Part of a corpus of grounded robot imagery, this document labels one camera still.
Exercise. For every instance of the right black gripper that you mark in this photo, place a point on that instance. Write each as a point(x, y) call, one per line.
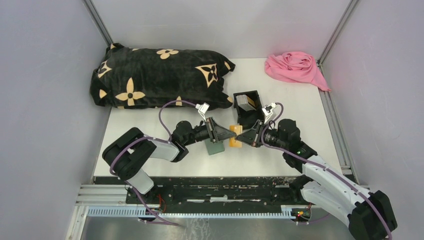
point(253, 135)

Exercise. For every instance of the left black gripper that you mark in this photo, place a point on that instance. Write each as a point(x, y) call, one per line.
point(218, 132)

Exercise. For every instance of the gold credit card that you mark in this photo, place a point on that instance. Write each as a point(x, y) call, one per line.
point(233, 143)

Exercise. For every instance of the black card box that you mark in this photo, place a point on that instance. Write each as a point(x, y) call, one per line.
point(248, 119)

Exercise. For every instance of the green card holder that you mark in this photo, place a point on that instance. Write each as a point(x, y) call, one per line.
point(214, 148)

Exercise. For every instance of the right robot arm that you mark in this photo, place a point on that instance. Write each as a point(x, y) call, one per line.
point(368, 215)

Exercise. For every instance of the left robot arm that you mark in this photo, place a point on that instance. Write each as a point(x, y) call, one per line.
point(127, 154)

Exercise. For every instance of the stack of cards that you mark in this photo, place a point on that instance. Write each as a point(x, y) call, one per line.
point(245, 102)

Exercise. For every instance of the pink cloth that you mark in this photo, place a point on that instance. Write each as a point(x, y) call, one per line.
point(295, 67)

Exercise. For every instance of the black floral pillow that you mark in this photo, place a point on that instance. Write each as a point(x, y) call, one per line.
point(141, 78)

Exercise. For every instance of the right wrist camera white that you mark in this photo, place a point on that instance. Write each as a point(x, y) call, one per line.
point(268, 111)

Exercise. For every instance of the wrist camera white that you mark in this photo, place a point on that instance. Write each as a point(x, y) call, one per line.
point(268, 111)
point(202, 109)

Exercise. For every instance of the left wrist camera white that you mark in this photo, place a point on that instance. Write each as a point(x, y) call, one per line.
point(202, 109)

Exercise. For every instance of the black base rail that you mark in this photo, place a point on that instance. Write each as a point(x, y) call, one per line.
point(227, 195)

